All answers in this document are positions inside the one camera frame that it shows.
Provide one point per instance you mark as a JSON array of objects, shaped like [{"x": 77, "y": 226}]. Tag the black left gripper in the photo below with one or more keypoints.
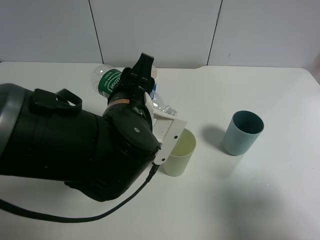
[{"x": 134, "y": 87}]

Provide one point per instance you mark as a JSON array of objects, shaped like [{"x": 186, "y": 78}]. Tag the clear bottle green label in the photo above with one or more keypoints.
[{"x": 105, "y": 78}]

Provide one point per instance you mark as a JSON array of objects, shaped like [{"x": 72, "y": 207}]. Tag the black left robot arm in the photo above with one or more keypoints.
[{"x": 49, "y": 136}]

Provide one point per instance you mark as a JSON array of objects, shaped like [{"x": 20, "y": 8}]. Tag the pale yellow plastic cup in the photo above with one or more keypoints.
[{"x": 181, "y": 154}]

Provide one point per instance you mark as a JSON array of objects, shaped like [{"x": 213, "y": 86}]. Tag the teal blue plastic cup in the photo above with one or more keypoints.
[{"x": 243, "y": 130}]

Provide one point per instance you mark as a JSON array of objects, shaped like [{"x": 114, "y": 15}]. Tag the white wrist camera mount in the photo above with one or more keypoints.
[{"x": 166, "y": 127}]

